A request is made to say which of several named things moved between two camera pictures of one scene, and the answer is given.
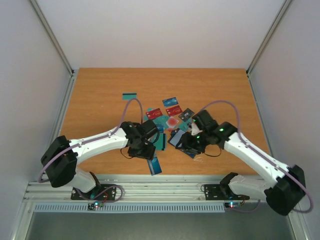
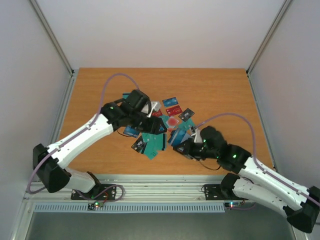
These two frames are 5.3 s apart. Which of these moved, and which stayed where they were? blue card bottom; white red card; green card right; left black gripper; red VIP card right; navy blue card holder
Moved: blue card bottom; left black gripper
Stayed: white red card; green card right; red VIP card right; navy blue card holder
